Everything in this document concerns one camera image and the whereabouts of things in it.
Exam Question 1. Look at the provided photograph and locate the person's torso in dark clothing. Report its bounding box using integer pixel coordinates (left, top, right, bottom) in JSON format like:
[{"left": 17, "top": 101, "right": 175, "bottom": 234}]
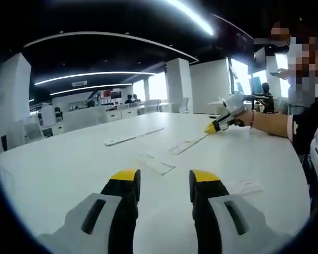
[{"left": 286, "top": 94, "right": 318, "bottom": 212}]

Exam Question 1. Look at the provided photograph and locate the small white flat piece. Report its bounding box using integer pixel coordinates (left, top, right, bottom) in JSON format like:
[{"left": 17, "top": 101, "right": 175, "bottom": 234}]
[{"left": 237, "top": 179, "right": 265, "bottom": 197}]

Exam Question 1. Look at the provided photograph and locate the large mounted screen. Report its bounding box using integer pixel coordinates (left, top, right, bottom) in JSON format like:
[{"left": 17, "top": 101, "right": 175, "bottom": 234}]
[{"left": 253, "top": 47, "right": 267, "bottom": 76}]

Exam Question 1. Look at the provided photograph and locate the ceiling light strip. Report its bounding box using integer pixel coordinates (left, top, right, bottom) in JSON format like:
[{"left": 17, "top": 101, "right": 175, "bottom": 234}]
[
  {"left": 34, "top": 71, "right": 156, "bottom": 86},
  {"left": 49, "top": 83, "right": 134, "bottom": 96}
]

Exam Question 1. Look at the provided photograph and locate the white cabinet row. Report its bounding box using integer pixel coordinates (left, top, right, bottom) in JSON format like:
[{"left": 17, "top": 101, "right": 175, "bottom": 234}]
[{"left": 63, "top": 103, "right": 139, "bottom": 133}]

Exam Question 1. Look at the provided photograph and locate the red wall display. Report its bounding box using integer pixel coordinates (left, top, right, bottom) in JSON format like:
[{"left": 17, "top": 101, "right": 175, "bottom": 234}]
[{"left": 100, "top": 89, "right": 123, "bottom": 99}]

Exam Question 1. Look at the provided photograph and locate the long white socket holder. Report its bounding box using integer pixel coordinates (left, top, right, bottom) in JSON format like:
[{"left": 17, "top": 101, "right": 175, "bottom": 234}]
[{"left": 103, "top": 126, "right": 166, "bottom": 147}]

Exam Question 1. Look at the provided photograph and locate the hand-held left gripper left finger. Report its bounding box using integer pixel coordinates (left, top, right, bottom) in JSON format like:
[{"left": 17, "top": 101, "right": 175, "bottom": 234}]
[{"left": 37, "top": 169, "right": 142, "bottom": 254}]

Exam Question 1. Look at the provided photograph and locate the white socket holder cover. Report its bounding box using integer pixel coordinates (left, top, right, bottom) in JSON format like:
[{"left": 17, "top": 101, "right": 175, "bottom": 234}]
[
  {"left": 170, "top": 133, "right": 211, "bottom": 156},
  {"left": 135, "top": 153, "right": 176, "bottom": 176}
]

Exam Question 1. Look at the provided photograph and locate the long curved ceiling light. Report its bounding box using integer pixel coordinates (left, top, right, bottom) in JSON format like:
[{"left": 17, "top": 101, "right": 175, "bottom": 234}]
[{"left": 163, "top": 0, "right": 216, "bottom": 37}]

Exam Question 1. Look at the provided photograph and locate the white square pillar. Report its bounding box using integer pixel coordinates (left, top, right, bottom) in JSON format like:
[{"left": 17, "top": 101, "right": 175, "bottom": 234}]
[
  {"left": 0, "top": 51, "right": 33, "bottom": 134},
  {"left": 165, "top": 58, "right": 190, "bottom": 107}
]

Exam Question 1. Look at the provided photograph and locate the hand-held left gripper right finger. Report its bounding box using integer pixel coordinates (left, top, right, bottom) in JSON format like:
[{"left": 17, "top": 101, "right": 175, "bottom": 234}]
[{"left": 188, "top": 169, "right": 289, "bottom": 254}]

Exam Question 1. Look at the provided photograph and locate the dark computer monitor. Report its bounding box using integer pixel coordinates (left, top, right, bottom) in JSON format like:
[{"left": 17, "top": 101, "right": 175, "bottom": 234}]
[{"left": 250, "top": 76, "right": 263, "bottom": 94}]

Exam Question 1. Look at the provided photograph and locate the person's right hand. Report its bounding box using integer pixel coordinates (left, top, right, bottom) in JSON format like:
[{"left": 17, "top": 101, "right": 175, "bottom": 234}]
[{"left": 235, "top": 110, "right": 255, "bottom": 128}]

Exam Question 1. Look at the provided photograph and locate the black frame desk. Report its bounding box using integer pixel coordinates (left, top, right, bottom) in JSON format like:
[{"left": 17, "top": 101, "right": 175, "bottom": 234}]
[{"left": 243, "top": 93, "right": 271, "bottom": 111}]

